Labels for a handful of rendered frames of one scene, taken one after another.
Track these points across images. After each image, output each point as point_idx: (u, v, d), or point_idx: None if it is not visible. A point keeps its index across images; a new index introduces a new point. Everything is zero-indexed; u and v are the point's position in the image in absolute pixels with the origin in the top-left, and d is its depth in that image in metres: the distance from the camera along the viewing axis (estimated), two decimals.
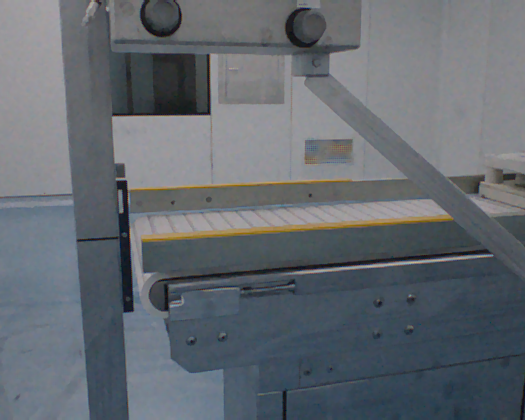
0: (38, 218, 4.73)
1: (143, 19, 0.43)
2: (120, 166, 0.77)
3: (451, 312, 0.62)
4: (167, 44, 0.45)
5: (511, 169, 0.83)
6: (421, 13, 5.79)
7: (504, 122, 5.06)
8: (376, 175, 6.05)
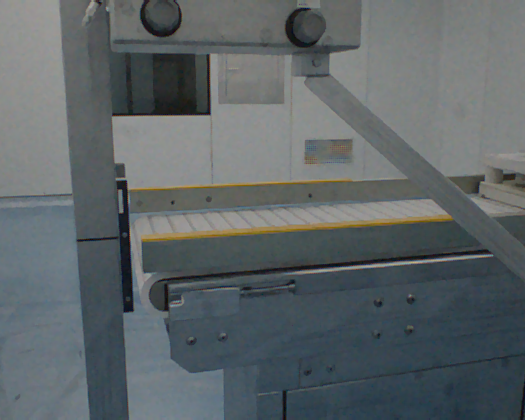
0: (38, 218, 4.73)
1: (143, 19, 0.43)
2: (120, 166, 0.77)
3: (451, 312, 0.62)
4: (167, 44, 0.45)
5: (511, 169, 0.83)
6: (421, 13, 5.79)
7: (504, 122, 5.06)
8: (376, 175, 6.05)
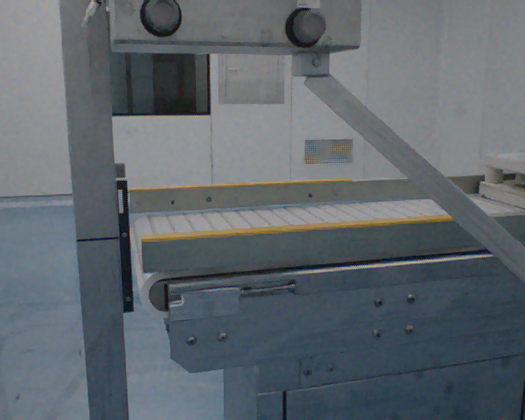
0: (38, 218, 4.73)
1: (143, 19, 0.43)
2: (120, 166, 0.77)
3: (451, 312, 0.62)
4: (167, 44, 0.45)
5: (511, 169, 0.83)
6: (421, 13, 5.79)
7: (504, 122, 5.06)
8: (376, 175, 6.05)
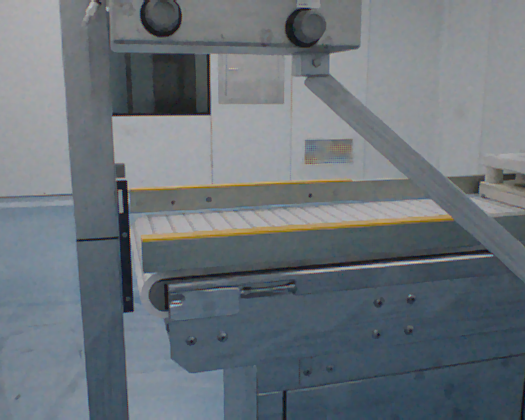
0: (38, 218, 4.73)
1: (143, 19, 0.43)
2: (120, 166, 0.77)
3: (451, 312, 0.62)
4: (167, 44, 0.45)
5: (511, 169, 0.83)
6: (421, 13, 5.79)
7: (504, 122, 5.06)
8: (376, 175, 6.05)
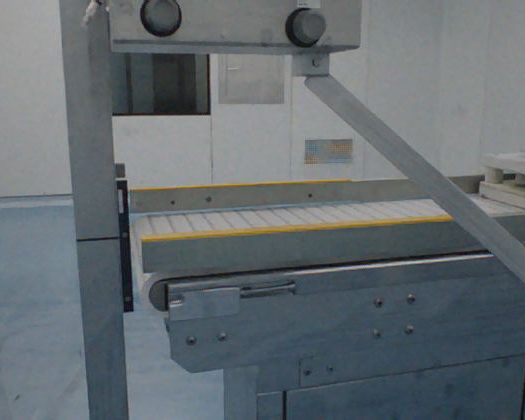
0: (38, 218, 4.73)
1: (143, 19, 0.43)
2: (120, 166, 0.77)
3: (451, 312, 0.62)
4: (167, 44, 0.45)
5: (511, 169, 0.83)
6: (421, 13, 5.79)
7: (504, 122, 5.06)
8: (376, 175, 6.05)
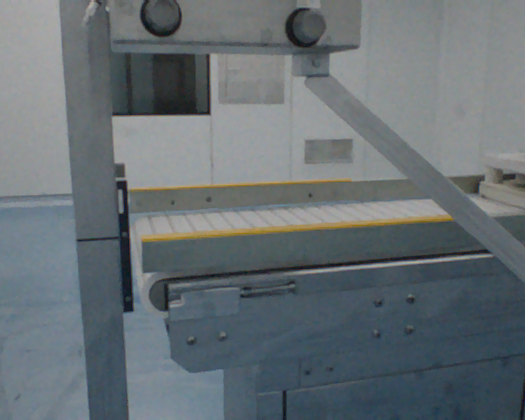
0: (38, 218, 4.73)
1: (143, 19, 0.43)
2: (120, 166, 0.77)
3: (451, 312, 0.62)
4: (167, 44, 0.45)
5: (511, 169, 0.83)
6: (421, 13, 5.79)
7: (504, 122, 5.06)
8: (376, 175, 6.05)
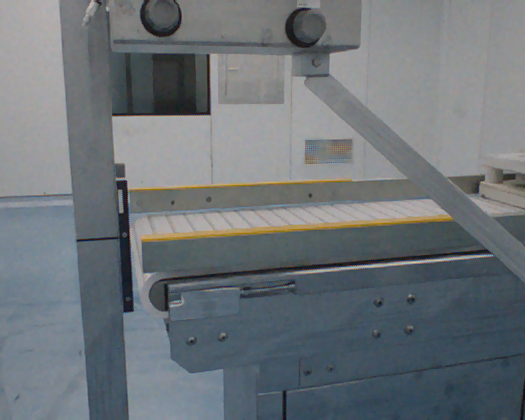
0: (38, 218, 4.73)
1: (143, 19, 0.43)
2: (120, 166, 0.77)
3: (451, 312, 0.62)
4: (167, 44, 0.45)
5: (511, 169, 0.83)
6: (421, 13, 5.79)
7: (504, 122, 5.06)
8: (376, 175, 6.05)
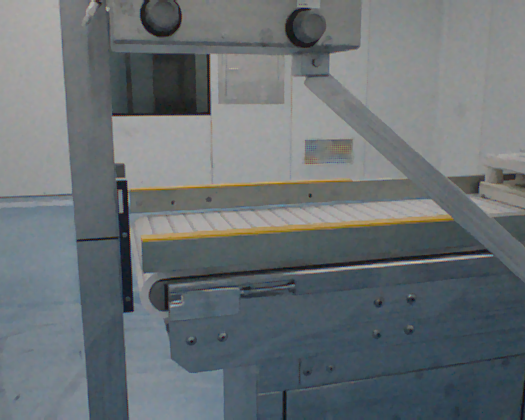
0: (38, 218, 4.73)
1: (143, 19, 0.43)
2: (120, 166, 0.77)
3: (451, 312, 0.62)
4: (167, 44, 0.45)
5: (511, 169, 0.83)
6: (421, 13, 5.79)
7: (504, 122, 5.06)
8: (376, 175, 6.05)
